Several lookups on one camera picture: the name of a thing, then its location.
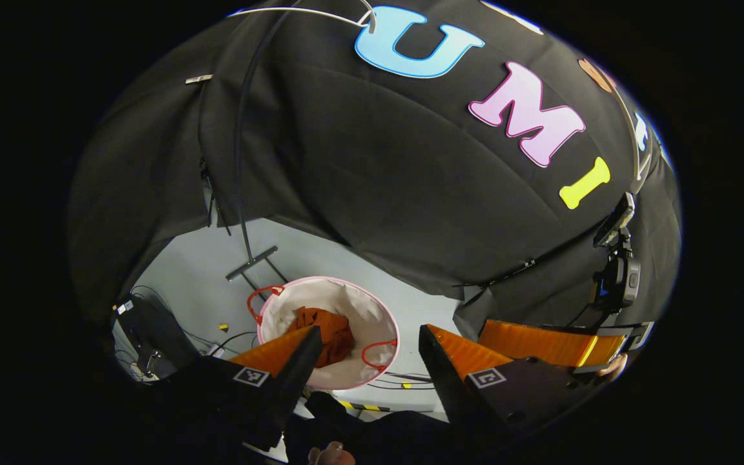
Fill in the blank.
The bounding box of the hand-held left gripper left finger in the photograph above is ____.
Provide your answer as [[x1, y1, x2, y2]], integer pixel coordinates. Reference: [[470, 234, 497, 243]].
[[152, 325, 324, 453]]

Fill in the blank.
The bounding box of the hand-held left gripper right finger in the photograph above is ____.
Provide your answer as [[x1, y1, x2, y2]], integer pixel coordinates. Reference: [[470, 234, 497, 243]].
[[418, 324, 608, 446]]

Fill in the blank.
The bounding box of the orange corduroy jacket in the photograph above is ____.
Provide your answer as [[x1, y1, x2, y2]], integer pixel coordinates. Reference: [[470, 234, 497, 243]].
[[288, 307, 355, 367]]

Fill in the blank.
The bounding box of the white laundry hamper pink rim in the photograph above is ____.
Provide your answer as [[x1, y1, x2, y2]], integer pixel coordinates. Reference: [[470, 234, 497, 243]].
[[247, 276, 402, 391]]

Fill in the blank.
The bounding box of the black clothes rack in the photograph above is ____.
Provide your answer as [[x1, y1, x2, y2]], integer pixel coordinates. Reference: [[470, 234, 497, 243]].
[[225, 0, 305, 304]]

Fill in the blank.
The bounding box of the white clothes hanger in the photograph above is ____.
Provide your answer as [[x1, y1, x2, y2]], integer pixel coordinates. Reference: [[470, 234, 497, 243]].
[[229, 0, 377, 34]]

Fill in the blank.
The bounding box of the black backdrop stand bar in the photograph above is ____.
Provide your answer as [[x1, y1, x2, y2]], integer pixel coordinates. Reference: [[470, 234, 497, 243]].
[[453, 258, 537, 291]]

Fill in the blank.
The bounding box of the person's leg in dark trousers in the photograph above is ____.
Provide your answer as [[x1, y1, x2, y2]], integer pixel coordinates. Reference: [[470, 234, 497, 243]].
[[282, 392, 476, 465]]

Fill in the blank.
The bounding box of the black equipment box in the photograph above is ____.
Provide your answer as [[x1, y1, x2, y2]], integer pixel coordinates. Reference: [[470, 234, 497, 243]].
[[114, 294, 200, 382]]

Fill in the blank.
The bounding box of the black backdrop cloth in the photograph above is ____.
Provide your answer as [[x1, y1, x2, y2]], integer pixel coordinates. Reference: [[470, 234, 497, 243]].
[[68, 0, 683, 324]]

